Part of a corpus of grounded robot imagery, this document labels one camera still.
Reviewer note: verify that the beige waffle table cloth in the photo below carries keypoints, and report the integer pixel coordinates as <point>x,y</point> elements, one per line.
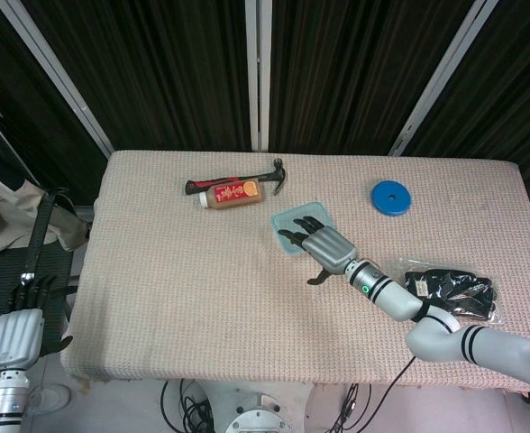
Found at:
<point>202,293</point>

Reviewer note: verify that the beige crumpled fabric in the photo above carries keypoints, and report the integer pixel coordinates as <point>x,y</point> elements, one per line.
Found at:
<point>3,216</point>

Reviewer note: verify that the brown drink bottle red label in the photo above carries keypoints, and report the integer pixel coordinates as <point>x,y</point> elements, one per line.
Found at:
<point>233,194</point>

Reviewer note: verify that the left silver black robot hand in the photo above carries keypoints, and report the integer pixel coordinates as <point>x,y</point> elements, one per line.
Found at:
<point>17,338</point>

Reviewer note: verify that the blue round disc with hole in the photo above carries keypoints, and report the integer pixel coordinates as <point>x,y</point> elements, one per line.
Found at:
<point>384,196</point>

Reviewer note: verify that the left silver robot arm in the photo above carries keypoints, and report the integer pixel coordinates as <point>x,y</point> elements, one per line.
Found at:
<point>6,397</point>

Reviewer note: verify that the black gloves in plastic bag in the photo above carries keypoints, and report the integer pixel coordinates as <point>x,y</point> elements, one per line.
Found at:
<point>463,288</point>

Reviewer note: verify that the black red claw hammer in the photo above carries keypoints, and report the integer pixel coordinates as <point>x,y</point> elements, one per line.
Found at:
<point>211,183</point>

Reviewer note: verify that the white metal frame post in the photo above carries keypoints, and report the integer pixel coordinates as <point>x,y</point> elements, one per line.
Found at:
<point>53,67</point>
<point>445,67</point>
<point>257,67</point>

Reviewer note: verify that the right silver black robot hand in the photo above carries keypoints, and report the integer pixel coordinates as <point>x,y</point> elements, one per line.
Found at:
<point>330,248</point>

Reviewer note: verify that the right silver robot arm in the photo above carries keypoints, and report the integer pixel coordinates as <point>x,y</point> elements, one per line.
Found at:
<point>395,300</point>

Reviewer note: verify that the teal container lid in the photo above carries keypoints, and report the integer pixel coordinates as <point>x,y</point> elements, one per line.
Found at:
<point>287,216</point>

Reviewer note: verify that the grey round robot base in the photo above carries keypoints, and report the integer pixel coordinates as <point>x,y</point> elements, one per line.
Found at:
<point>258,417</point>

